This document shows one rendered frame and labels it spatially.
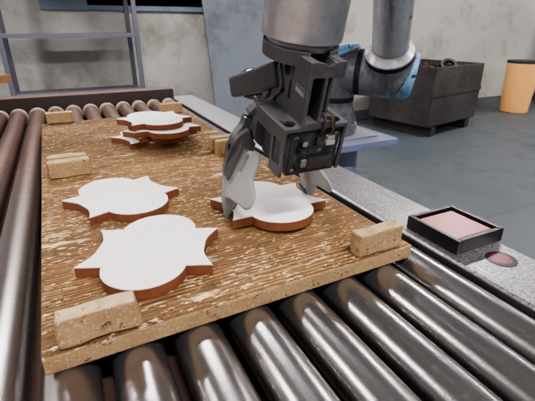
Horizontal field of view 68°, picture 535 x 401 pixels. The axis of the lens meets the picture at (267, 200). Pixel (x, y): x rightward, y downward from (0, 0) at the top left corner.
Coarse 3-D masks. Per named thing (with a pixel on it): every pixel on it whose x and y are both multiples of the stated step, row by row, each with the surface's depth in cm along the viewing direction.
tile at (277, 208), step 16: (256, 192) 52; (272, 192) 52; (288, 192) 52; (240, 208) 47; (256, 208) 47; (272, 208) 47; (288, 208) 47; (304, 208) 47; (320, 208) 50; (240, 224) 45; (256, 224) 45; (272, 224) 44; (288, 224) 44; (304, 224) 45
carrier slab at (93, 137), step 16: (48, 128) 91; (64, 128) 91; (80, 128) 91; (96, 128) 91; (112, 128) 91; (208, 128) 91; (48, 144) 79; (64, 144) 79; (80, 144) 79; (96, 144) 79; (112, 144) 79; (192, 144) 79; (208, 144) 79; (96, 160) 69; (112, 160) 69; (128, 160) 69; (144, 160) 69; (160, 160) 70; (48, 176) 62
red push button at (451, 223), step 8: (432, 216) 50; (440, 216) 50; (448, 216) 50; (456, 216) 50; (464, 216) 50; (432, 224) 48; (440, 224) 48; (448, 224) 48; (456, 224) 48; (464, 224) 48; (472, 224) 48; (480, 224) 48; (448, 232) 46; (456, 232) 46; (464, 232) 46; (472, 232) 46
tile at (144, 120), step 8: (136, 112) 84; (144, 112) 84; (152, 112) 84; (160, 112) 84; (168, 112) 84; (120, 120) 78; (128, 120) 77; (136, 120) 77; (144, 120) 77; (152, 120) 77; (160, 120) 77; (168, 120) 77; (176, 120) 77; (184, 120) 80; (136, 128) 74; (144, 128) 75; (152, 128) 74; (160, 128) 74; (168, 128) 74; (176, 128) 75
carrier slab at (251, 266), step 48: (48, 192) 56; (192, 192) 56; (48, 240) 43; (96, 240) 43; (240, 240) 43; (288, 240) 43; (336, 240) 43; (48, 288) 35; (96, 288) 35; (192, 288) 35; (240, 288) 35; (288, 288) 36; (48, 336) 30; (144, 336) 31
